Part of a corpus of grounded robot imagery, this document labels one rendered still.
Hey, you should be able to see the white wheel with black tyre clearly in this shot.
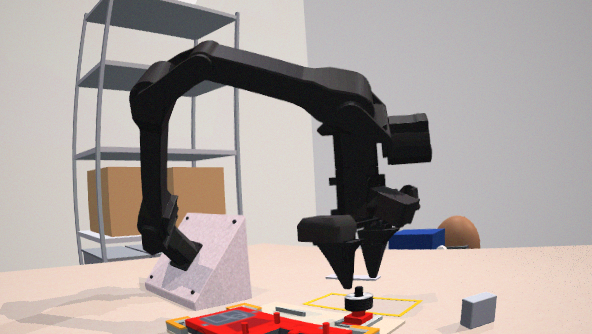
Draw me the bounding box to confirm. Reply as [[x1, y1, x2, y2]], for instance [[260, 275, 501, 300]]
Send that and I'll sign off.
[[344, 292, 374, 312]]

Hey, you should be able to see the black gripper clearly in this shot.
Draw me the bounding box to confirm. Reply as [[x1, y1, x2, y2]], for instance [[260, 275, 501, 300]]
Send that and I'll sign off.
[[297, 166, 400, 290]]

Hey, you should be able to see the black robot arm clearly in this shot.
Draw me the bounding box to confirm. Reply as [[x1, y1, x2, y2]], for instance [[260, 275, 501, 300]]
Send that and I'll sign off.
[[129, 40, 432, 271]]

